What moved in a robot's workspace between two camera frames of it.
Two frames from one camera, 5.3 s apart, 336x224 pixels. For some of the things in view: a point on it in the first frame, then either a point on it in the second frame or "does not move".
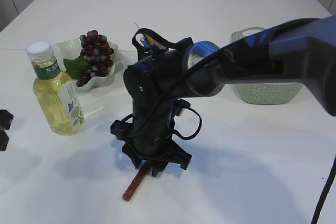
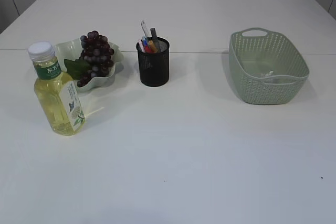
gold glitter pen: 151,41 -> 153,48
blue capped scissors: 145,43 does not move
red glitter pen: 135,182 -> 147,49
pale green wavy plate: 72,49 does not move
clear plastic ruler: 136,27 -> 143,25
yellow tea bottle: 56,92 does not move
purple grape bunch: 95,59 does not move
